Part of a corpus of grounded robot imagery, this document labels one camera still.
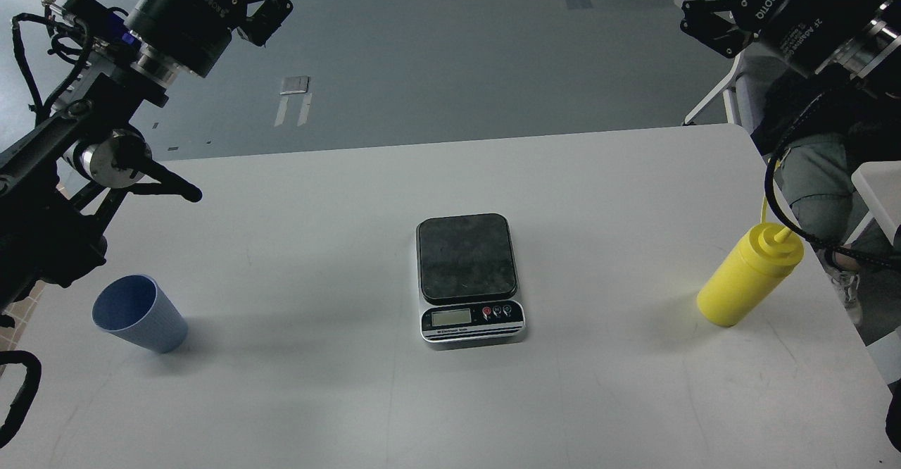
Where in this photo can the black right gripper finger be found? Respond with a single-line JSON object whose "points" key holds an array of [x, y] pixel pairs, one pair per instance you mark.
{"points": [[702, 20]]}

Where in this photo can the blue ribbed plastic cup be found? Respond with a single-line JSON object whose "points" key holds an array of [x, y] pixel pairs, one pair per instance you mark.
{"points": [[136, 309]]}

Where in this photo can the yellow squeeze bottle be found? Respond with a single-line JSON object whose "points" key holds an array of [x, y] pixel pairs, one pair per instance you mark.
{"points": [[755, 266]]}

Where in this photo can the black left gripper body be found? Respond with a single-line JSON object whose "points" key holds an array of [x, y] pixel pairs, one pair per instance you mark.
{"points": [[193, 33]]}

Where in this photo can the white office chair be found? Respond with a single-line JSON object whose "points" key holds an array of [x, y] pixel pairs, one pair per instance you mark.
{"points": [[726, 91]]}

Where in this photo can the seated person in dark clothes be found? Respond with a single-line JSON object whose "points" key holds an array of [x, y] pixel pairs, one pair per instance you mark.
{"points": [[835, 126]]}

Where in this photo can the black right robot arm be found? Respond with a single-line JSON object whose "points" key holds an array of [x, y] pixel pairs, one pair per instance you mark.
{"points": [[859, 36]]}

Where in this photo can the digital kitchen scale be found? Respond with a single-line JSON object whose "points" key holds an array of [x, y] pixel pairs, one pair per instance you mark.
{"points": [[467, 285]]}

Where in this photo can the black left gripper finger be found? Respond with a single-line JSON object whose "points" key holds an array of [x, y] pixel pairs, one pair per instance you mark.
{"points": [[260, 26]]}

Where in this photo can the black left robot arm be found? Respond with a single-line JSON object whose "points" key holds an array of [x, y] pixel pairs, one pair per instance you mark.
{"points": [[88, 68]]}

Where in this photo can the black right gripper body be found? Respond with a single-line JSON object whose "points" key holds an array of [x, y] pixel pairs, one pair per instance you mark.
{"points": [[861, 36]]}

